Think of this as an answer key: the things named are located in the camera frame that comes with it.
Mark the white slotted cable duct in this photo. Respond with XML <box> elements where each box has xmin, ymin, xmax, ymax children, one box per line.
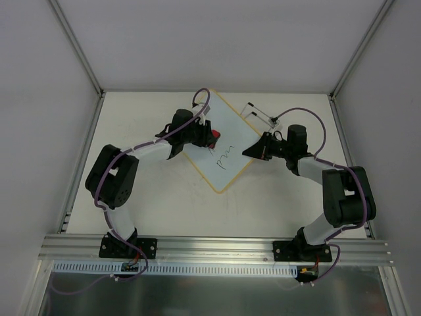
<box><xmin>52</xmin><ymin>260</ymin><xmax>298</xmax><ymax>278</ymax></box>

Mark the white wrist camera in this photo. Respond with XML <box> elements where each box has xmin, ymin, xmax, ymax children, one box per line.
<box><xmin>191</xmin><ymin>102</ymin><xmax>209</xmax><ymax>126</ymax></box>
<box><xmin>268</xmin><ymin>117</ymin><xmax>282</xmax><ymax>130</ymax></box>

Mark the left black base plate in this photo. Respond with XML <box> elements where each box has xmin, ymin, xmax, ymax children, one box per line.
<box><xmin>99</xmin><ymin>233</ymin><xmax>158</xmax><ymax>259</ymax></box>

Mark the right aluminium frame post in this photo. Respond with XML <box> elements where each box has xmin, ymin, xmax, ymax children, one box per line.
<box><xmin>330</xmin><ymin>1</ymin><xmax>403</xmax><ymax>240</ymax></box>

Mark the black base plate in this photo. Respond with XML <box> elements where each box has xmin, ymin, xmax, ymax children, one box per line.
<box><xmin>272</xmin><ymin>240</ymin><xmax>332</xmax><ymax>263</ymax></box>
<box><xmin>99</xmin><ymin>233</ymin><xmax>158</xmax><ymax>259</ymax></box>

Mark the red bone-shaped eraser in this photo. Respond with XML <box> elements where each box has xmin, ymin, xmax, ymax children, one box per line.
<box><xmin>212</xmin><ymin>130</ymin><xmax>220</xmax><ymax>142</ymax></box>

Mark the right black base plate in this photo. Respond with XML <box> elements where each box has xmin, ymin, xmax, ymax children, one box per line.
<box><xmin>272</xmin><ymin>240</ymin><xmax>332</xmax><ymax>263</ymax></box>

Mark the aluminium frame post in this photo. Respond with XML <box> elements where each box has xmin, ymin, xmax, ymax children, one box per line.
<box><xmin>47</xmin><ymin>1</ymin><xmax>105</xmax><ymax>234</ymax></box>
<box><xmin>330</xmin><ymin>1</ymin><xmax>403</xmax><ymax>240</ymax></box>

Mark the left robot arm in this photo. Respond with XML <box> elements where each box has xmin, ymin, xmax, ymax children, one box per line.
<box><xmin>85</xmin><ymin>109</ymin><xmax>220</xmax><ymax>257</ymax></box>

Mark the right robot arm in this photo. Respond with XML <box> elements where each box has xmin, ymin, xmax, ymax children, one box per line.
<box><xmin>242</xmin><ymin>124</ymin><xmax>376</xmax><ymax>261</ymax></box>

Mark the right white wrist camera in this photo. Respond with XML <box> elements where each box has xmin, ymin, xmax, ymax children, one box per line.
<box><xmin>268</xmin><ymin>117</ymin><xmax>282</xmax><ymax>130</ymax></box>

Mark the wire whiteboard stand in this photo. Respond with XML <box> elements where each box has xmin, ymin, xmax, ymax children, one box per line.
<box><xmin>240</xmin><ymin>102</ymin><xmax>271</xmax><ymax>129</ymax></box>

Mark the yellow-framed whiteboard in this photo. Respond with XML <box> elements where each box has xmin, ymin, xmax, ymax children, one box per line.
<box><xmin>183</xmin><ymin>90</ymin><xmax>261</xmax><ymax>194</ymax></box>

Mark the left aluminium frame post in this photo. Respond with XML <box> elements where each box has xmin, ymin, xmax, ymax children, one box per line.
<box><xmin>47</xmin><ymin>1</ymin><xmax>105</xmax><ymax>234</ymax></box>

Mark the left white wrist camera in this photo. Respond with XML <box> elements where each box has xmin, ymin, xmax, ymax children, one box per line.
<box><xmin>191</xmin><ymin>102</ymin><xmax>209</xmax><ymax>126</ymax></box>

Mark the aluminium mounting rail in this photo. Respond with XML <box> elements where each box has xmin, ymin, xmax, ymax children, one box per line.
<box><xmin>38</xmin><ymin>234</ymin><xmax>395</xmax><ymax>266</ymax></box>

